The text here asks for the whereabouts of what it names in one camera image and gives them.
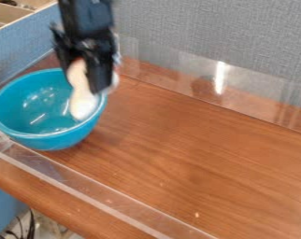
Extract clear acrylic front barrier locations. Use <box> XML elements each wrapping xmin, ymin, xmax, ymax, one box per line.
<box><xmin>0</xmin><ymin>133</ymin><xmax>216</xmax><ymax>239</ymax></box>

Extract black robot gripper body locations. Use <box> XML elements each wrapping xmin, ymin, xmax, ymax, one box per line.
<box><xmin>49</xmin><ymin>0</ymin><xmax>121</xmax><ymax>68</ymax></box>

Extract black cables under table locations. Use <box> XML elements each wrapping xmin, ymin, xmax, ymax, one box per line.
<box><xmin>0</xmin><ymin>208</ymin><xmax>37</xmax><ymax>239</ymax></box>

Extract blue ceramic bowl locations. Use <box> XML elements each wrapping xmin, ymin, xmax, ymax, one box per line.
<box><xmin>0</xmin><ymin>68</ymin><xmax>107</xmax><ymax>151</ymax></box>

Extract white toy mushroom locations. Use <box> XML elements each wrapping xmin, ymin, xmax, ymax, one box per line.
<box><xmin>65</xmin><ymin>58</ymin><xmax>101</xmax><ymax>120</ymax></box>

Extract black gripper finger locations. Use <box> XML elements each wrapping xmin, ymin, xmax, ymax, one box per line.
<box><xmin>57</xmin><ymin>52</ymin><xmax>80</xmax><ymax>74</ymax></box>
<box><xmin>84</xmin><ymin>56</ymin><xmax>113</xmax><ymax>93</ymax></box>

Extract clear acrylic barrier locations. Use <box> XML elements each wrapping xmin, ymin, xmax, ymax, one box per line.
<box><xmin>0</xmin><ymin>133</ymin><xmax>216</xmax><ymax>239</ymax></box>
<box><xmin>120</xmin><ymin>35</ymin><xmax>301</xmax><ymax>133</ymax></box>

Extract clear acrylic back barrier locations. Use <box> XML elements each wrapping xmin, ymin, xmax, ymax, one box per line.
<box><xmin>120</xmin><ymin>35</ymin><xmax>301</xmax><ymax>133</ymax></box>

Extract wooden shelf unit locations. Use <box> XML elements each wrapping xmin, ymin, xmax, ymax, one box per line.
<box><xmin>0</xmin><ymin>0</ymin><xmax>57</xmax><ymax>29</ymax></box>

